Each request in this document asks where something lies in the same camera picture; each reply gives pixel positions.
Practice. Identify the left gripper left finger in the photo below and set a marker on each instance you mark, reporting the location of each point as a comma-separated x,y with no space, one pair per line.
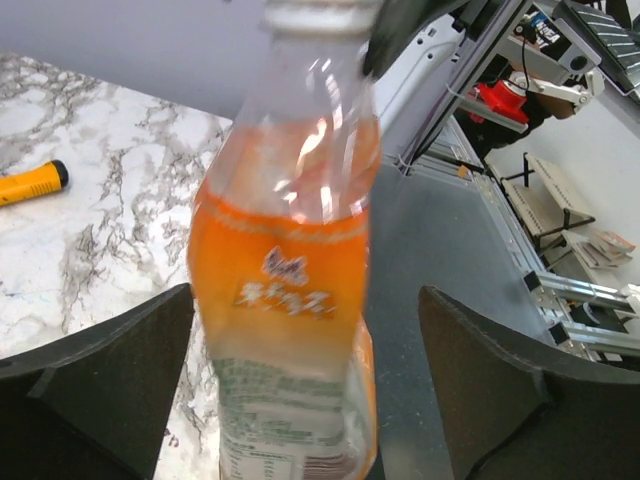
95,404

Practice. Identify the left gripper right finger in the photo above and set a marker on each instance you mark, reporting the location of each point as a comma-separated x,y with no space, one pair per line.
513,407

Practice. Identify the crushed orange label bottle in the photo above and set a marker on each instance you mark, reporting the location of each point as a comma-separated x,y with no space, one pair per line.
278,254

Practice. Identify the folding stool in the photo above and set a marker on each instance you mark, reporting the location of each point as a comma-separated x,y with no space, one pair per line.
546,201

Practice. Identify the orange utility knife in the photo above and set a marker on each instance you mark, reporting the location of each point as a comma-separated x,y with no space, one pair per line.
49,178

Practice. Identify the red black device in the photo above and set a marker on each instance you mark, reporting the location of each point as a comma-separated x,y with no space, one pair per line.
504,98

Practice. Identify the aluminium frame rail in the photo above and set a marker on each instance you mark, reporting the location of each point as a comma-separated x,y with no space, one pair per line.
583,303

